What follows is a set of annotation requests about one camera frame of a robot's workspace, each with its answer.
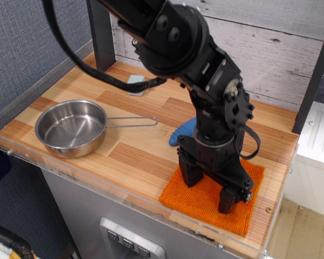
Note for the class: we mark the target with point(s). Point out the black mesh yellow bag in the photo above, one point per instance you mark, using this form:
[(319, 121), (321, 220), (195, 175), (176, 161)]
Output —
[(10, 247)]

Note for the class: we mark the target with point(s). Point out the blue handled metal spoon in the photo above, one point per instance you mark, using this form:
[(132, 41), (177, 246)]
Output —
[(186, 129)]

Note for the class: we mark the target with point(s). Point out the grey toy fridge cabinet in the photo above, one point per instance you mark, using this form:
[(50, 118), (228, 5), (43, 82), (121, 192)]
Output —
[(82, 210)]

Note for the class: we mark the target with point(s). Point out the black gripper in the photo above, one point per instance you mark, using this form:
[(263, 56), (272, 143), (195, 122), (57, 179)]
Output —
[(221, 162)]

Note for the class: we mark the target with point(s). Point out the dark upright post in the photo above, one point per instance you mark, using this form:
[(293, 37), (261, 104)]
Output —
[(310, 94), (102, 38)]

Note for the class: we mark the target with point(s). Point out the silver dispenser button panel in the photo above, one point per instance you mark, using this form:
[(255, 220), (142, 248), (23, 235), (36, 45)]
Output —
[(124, 243)]

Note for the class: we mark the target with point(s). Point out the orange towel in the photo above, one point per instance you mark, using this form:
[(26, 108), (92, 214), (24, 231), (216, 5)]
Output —
[(202, 200)]

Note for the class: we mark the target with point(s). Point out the dark left upright post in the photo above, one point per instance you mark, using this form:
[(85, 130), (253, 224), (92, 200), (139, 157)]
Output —
[(102, 38)]

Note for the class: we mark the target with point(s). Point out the dark right upright post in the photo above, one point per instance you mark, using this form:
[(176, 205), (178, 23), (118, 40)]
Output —
[(310, 94)]

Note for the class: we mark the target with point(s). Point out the stainless steel pan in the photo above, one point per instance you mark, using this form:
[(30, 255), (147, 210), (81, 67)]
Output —
[(75, 128)]

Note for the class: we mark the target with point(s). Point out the clear acrylic front guard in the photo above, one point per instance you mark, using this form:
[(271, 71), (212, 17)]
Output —
[(134, 165)]

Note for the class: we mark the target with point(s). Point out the white side cabinet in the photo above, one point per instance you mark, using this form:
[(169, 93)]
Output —
[(305, 183)]

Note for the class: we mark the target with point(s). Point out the grey cube block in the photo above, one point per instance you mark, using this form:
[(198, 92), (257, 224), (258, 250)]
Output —
[(136, 79)]

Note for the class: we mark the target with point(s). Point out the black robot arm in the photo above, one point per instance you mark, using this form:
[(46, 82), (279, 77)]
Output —
[(173, 41)]

